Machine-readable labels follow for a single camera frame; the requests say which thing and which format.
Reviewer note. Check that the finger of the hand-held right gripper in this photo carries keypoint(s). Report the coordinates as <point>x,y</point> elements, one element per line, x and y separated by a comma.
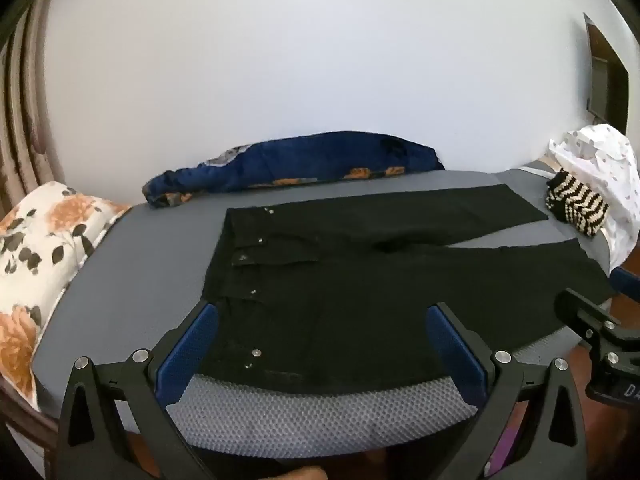
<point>582,312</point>

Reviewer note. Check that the blue floral blanket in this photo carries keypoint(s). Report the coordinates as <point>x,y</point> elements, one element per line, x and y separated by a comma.
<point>300,160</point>

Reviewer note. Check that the dark wooden bed frame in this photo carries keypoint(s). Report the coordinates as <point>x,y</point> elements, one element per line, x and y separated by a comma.
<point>25,420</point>

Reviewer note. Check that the black and white striped cloth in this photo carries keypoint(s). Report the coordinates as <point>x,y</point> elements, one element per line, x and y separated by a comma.
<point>575,205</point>

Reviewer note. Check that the grey mesh mattress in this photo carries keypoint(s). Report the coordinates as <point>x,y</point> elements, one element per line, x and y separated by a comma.
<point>150,250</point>

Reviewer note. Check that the black pants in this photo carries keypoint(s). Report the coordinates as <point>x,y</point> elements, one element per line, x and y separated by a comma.
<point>350,300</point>

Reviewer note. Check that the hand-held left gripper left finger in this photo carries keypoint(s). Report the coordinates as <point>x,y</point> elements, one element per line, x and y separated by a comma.
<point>190,355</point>

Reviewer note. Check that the white floral pillow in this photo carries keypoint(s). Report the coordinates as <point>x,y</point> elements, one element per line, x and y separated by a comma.
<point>45,240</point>

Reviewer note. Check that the blue object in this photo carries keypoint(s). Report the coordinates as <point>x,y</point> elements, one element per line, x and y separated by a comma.
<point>627,282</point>

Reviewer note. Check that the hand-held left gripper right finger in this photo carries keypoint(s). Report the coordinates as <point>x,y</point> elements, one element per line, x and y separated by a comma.
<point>452,355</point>

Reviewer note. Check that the white dotted cloth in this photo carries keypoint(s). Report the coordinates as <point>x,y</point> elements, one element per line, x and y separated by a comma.
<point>612,160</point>

